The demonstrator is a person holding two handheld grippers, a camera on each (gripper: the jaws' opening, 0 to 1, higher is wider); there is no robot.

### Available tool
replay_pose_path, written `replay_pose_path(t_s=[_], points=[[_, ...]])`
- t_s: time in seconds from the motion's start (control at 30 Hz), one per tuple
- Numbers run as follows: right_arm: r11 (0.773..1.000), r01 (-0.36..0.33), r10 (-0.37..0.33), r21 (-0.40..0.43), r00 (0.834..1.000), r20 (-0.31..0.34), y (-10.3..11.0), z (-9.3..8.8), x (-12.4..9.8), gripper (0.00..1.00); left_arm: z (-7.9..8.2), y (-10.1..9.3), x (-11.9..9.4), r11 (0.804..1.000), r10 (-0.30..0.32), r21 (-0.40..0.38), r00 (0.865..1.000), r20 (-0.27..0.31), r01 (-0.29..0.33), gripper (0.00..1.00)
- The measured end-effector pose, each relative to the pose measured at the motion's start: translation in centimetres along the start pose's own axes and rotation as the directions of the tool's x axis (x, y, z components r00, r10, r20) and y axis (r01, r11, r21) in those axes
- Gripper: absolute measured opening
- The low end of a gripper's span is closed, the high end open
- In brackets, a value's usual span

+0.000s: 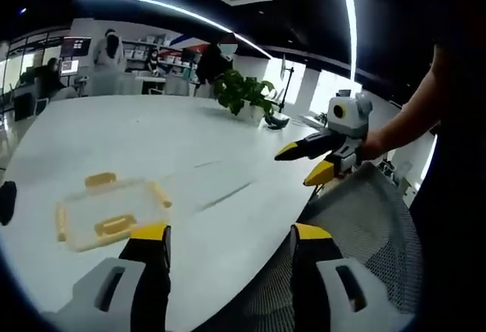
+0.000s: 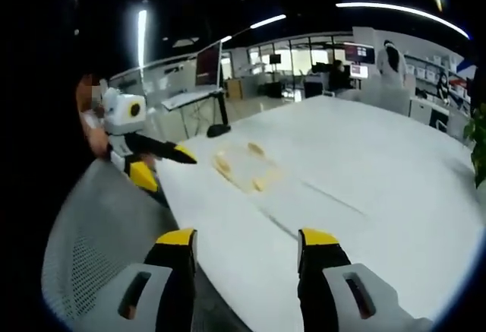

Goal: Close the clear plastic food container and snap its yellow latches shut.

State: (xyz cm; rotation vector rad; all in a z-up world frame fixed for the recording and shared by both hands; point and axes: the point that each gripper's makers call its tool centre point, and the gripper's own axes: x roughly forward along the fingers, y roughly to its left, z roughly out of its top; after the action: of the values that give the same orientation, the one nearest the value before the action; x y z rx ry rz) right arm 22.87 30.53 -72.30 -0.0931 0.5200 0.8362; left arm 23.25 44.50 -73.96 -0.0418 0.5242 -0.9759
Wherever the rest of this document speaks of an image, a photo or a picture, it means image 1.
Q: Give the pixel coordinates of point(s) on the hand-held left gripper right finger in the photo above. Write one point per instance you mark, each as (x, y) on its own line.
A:
(326, 294)

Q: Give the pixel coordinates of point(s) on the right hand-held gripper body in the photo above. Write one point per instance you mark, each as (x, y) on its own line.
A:
(351, 119)

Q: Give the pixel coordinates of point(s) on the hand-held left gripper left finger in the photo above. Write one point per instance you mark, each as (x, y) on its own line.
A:
(114, 301)

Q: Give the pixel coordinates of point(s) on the black desk stand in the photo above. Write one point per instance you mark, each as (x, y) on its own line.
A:
(279, 119)

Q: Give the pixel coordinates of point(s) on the grey mesh chair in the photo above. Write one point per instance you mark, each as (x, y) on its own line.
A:
(364, 218)

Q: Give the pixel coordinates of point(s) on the green potted plant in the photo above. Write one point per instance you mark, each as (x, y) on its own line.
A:
(243, 90)

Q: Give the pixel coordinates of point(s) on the clear lid with yellow clips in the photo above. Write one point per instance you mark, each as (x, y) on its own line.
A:
(110, 210)

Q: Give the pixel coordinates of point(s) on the black rounded object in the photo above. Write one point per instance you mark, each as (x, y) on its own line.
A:
(7, 203)

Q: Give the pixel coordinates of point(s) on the dark monitor screen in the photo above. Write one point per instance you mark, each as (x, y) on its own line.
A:
(76, 49)

